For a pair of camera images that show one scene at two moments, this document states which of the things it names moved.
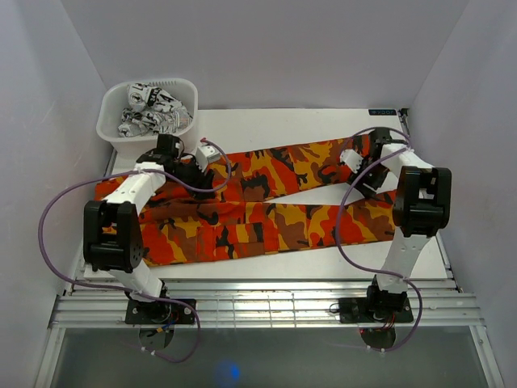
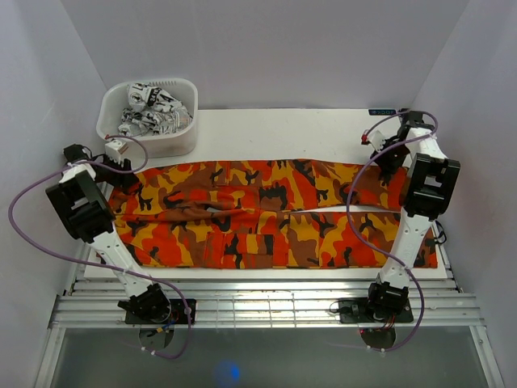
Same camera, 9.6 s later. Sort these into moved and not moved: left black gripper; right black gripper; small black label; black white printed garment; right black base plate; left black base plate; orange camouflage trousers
Moved: left black gripper; orange camouflage trousers; right black gripper
Not moved: black white printed garment; right black base plate; left black base plate; small black label
